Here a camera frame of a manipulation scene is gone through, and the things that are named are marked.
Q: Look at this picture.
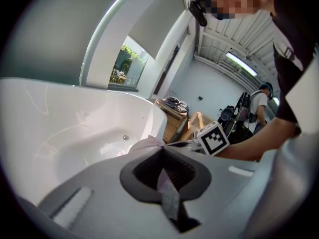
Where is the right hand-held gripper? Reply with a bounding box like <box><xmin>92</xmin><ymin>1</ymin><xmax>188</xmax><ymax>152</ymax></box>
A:
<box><xmin>167</xmin><ymin>120</ymin><xmax>230</xmax><ymax>157</ymax></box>

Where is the large grey roller blind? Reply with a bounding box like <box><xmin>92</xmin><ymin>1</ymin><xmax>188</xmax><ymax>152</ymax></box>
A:
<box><xmin>0</xmin><ymin>0</ymin><xmax>135</xmax><ymax>87</ymax></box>

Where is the open brown cardboard box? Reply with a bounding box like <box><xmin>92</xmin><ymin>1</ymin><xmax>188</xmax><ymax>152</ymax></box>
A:
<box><xmin>154</xmin><ymin>98</ymin><xmax>188</xmax><ymax>144</ymax></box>

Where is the dark framed window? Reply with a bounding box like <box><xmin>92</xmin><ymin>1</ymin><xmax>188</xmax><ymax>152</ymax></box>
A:
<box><xmin>153</xmin><ymin>45</ymin><xmax>180</xmax><ymax>96</ymax></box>

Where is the black head camera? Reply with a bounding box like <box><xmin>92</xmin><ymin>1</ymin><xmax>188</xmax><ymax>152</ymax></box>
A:
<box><xmin>188</xmin><ymin>0</ymin><xmax>208</xmax><ymax>27</ymax></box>

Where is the white bathtub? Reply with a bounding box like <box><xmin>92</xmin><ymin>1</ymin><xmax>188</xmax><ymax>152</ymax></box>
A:
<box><xmin>0</xmin><ymin>77</ymin><xmax>168</xmax><ymax>207</ymax></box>

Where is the glass window pane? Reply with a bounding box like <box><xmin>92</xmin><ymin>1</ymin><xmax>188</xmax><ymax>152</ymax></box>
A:
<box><xmin>109</xmin><ymin>35</ymin><xmax>150</xmax><ymax>89</ymax></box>

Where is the person's black printed t-shirt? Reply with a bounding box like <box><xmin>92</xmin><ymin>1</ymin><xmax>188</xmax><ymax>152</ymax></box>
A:
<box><xmin>270</xmin><ymin>0</ymin><xmax>319</xmax><ymax>124</ymax></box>

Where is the person's right forearm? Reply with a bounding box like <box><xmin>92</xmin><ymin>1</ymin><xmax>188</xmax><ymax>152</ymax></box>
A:
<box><xmin>216</xmin><ymin>117</ymin><xmax>299</xmax><ymax>162</ymax></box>

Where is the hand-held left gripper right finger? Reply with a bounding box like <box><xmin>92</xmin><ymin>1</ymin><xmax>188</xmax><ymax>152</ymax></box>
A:
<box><xmin>163</xmin><ymin>147</ymin><xmax>272</xmax><ymax>239</ymax></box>

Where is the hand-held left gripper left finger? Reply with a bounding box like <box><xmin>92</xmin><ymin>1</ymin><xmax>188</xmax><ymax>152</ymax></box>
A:
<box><xmin>37</xmin><ymin>146</ymin><xmax>181</xmax><ymax>239</ymax></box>

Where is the grey clothes pile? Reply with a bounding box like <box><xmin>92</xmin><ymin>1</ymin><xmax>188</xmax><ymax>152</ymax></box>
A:
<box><xmin>163</xmin><ymin>96</ymin><xmax>189</xmax><ymax>114</ymax></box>

